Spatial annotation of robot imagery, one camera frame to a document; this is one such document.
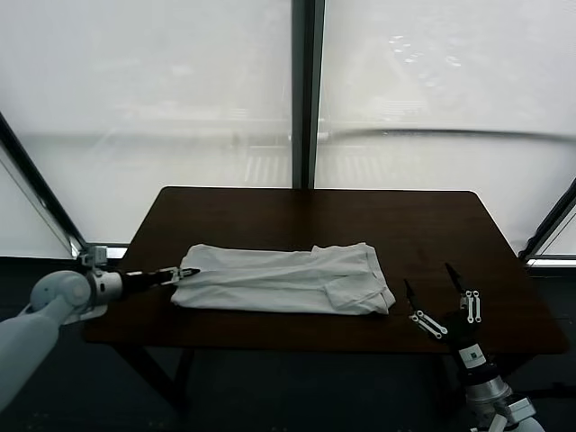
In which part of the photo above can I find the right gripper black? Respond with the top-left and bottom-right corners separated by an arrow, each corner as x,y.
403,262 -> 488,371

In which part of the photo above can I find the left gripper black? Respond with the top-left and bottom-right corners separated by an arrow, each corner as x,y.
117,265 -> 202,290

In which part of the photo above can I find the white t-shirt with red print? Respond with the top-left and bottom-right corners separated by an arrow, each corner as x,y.
169,242 -> 398,317

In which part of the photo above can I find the grey handrail behind glass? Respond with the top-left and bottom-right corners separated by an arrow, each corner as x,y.
314,127 -> 576,148

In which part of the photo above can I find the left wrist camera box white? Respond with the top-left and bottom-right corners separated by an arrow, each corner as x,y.
77,244 -> 110,267

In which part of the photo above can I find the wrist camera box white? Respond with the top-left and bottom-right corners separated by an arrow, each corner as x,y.
77,244 -> 110,267
502,394 -> 537,420

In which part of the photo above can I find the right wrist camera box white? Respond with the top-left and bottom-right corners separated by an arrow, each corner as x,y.
502,394 -> 537,420

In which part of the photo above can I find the slanted dark window frame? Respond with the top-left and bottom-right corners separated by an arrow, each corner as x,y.
516,174 -> 576,267

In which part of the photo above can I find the dark vertical window post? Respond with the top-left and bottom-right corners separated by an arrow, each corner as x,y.
289,0 -> 326,190

